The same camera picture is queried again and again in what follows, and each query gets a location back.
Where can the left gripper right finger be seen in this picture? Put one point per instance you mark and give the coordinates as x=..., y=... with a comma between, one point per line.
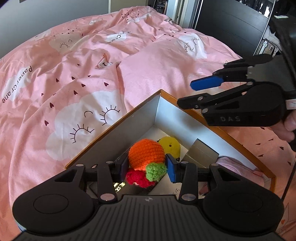
x=188, y=175

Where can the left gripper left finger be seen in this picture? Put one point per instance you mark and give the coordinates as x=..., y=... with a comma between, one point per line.
x=106, y=174

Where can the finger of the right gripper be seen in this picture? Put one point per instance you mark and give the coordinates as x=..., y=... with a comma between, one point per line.
x=206, y=82

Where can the dark grey small box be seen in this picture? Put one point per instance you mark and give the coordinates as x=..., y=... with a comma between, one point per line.
x=201, y=155

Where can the yellow tape measure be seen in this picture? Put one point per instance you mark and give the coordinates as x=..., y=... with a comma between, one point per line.
x=170, y=146

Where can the crocheted orange fruit toy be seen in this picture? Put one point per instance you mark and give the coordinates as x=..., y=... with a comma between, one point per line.
x=146, y=163

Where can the person's right hand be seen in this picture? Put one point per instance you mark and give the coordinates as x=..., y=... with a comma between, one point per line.
x=284, y=129

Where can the pink cloth pouch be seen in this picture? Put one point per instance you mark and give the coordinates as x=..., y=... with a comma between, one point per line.
x=238, y=168

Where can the orange white cardboard box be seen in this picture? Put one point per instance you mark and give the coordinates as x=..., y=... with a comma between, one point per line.
x=160, y=116

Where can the black wardrobe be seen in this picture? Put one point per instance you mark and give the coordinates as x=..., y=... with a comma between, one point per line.
x=238, y=24

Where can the pink cloud-print duvet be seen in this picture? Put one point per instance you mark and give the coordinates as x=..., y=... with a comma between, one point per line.
x=63, y=88

